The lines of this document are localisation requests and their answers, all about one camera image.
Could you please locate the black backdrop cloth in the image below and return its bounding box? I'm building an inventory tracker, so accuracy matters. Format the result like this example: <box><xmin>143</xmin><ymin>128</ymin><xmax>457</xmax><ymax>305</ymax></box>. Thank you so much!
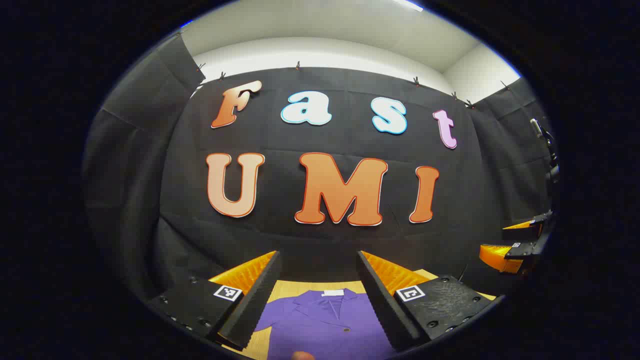
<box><xmin>82</xmin><ymin>34</ymin><xmax>560</xmax><ymax>306</ymax></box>

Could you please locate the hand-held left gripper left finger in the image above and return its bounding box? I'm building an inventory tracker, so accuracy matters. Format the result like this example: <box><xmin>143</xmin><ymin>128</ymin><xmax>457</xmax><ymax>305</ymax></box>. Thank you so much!
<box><xmin>146</xmin><ymin>250</ymin><xmax>282</xmax><ymax>351</ymax></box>

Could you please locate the purple shirt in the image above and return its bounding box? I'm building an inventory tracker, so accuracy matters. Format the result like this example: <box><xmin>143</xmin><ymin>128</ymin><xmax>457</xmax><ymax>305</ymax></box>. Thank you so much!
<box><xmin>254</xmin><ymin>288</ymin><xmax>398</xmax><ymax>360</ymax></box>

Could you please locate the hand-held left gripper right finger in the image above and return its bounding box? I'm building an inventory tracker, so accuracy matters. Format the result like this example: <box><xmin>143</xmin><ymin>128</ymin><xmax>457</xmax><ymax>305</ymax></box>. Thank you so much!
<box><xmin>356</xmin><ymin>250</ymin><xmax>506</xmax><ymax>352</ymax></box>

